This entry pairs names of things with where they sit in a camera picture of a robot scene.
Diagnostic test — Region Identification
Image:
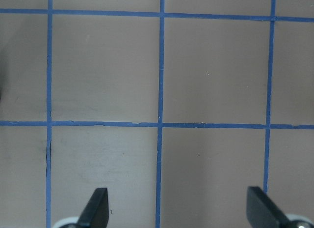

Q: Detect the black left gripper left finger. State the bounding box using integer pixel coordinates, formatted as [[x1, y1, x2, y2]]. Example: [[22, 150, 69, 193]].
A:
[[77, 188, 109, 228]]

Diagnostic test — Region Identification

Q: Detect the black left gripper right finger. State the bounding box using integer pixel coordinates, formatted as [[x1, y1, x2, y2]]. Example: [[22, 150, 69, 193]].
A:
[[246, 186, 290, 228]]

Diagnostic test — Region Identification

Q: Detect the brown paper table mat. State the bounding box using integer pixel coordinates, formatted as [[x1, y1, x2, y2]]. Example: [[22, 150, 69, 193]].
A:
[[0, 0, 314, 228]]

